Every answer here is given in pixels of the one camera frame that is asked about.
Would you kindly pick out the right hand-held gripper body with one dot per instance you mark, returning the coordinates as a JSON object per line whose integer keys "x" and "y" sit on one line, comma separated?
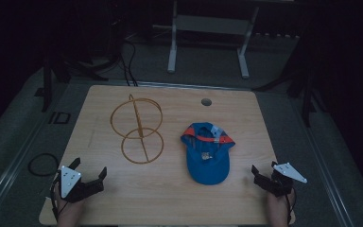
{"x": 280, "y": 181}

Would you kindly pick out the black stand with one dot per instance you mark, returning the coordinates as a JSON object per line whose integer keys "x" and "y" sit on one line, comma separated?
{"x": 46, "y": 91}

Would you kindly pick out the person's right hand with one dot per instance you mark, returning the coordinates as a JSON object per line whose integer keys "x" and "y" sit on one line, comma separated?
{"x": 277, "y": 209}

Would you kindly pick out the black tripod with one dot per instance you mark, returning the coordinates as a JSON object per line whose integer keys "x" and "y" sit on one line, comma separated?
{"x": 307, "y": 94}

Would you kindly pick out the white metal stand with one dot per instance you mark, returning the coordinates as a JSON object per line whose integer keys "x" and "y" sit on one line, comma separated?
{"x": 211, "y": 25}

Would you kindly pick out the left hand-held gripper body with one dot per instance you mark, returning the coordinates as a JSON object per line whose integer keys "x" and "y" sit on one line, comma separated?
{"x": 70, "y": 181}

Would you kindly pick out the blue and orange cap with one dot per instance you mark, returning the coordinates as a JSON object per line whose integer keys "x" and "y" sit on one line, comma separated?
{"x": 208, "y": 154}

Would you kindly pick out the person's left hand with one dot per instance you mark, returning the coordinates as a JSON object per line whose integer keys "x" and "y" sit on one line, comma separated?
{"x": 71, "y": 212}

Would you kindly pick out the black rectangular bracket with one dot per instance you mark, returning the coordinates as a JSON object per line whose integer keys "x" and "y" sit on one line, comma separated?
{"x": 60, "y": 118}

